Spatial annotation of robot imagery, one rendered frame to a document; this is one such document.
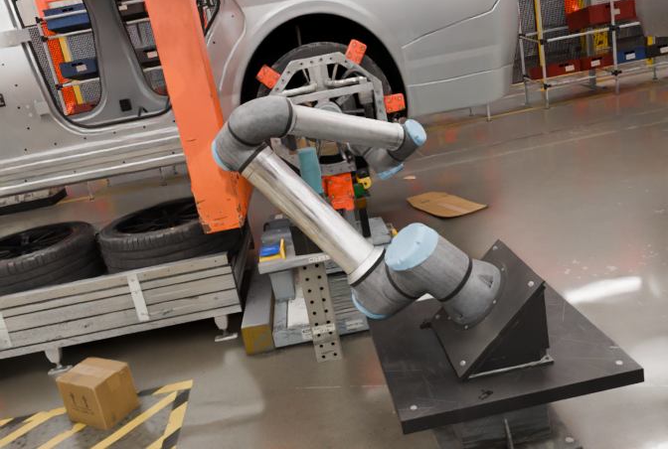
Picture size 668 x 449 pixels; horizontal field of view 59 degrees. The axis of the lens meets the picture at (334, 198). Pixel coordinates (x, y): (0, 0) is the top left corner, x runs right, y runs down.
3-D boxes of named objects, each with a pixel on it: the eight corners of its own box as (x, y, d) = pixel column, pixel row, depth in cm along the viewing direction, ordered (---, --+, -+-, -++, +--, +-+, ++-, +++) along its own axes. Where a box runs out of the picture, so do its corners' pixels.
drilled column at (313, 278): (341, 346, 237) (321, 249, 227) (343, 358, 228) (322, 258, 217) (316, 351, 237) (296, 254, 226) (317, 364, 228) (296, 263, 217)
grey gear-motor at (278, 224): (310, 265, 307) (297, 202, 298) (313, 299, 266) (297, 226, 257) (276, 272, 306) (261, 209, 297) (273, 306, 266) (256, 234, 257)
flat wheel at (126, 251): (230, 225, 336) (220, 187, 330) (256, 258, 275) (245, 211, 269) (110, 259, 316) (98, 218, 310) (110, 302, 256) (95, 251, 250)
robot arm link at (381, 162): (399, 168, 196) (376, 139, 197) (378, 186, 203) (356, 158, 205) (413, 160, 203) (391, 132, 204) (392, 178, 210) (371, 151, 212)
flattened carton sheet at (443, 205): (441, 193, 418) (440, 188, 417) (488, 208, 368) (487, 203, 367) (404, 204, 408) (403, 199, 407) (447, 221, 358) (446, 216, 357)
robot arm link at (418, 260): (465, 284, 153) (414, 247, 149) (423, 310, 164) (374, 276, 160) (471, 243, 164) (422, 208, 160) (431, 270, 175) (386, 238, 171)
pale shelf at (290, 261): (370, 236, 230) (369, 229, 229) (376, 251, 214) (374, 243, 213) (261, 257, 230) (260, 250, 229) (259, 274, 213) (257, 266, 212)
